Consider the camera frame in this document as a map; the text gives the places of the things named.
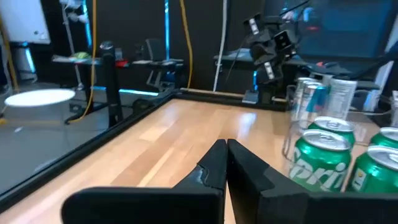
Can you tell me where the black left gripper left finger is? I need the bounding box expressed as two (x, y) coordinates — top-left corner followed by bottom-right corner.
(173, 139), (228, 224)

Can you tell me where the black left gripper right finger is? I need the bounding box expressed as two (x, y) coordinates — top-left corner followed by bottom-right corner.
(227, 139), (309, 224)

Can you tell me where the green Sprite soda can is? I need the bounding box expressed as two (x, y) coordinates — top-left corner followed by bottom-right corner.
(369, 126), (398, 149)
(306, 116), (357, 147)
(288, 129), (353, 193)
(346, 144), (398, 194)

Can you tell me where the dark grey side desk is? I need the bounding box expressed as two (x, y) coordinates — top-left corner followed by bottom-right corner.
(214, 51), (380, 91)

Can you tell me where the clear plastic bin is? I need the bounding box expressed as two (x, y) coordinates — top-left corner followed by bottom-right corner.
(281, 118), (398, 194)
(285, 83), (398, 128)

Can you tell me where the blue lit monitor screen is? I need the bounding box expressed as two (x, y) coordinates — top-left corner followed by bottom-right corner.
(297, 0), (398, 60)

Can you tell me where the blue light strip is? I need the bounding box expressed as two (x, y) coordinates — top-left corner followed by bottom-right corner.
(164, 0), (170, 62)

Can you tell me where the black office chair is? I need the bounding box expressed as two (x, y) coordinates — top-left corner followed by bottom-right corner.
(145, 37), (187, 91)

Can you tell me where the black background desk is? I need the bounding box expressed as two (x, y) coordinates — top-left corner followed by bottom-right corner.
(51, 54), (186, 94)

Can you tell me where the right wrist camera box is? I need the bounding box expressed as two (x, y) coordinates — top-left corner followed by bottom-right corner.
(273, 29), (296, 52)

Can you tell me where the thick white cable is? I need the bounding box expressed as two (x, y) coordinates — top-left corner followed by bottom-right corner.
(213, 0), (228, 93)

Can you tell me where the yellow cable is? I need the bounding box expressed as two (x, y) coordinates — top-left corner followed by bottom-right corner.
(67, 0), (98, 124)
(178, 0), (194, 90)

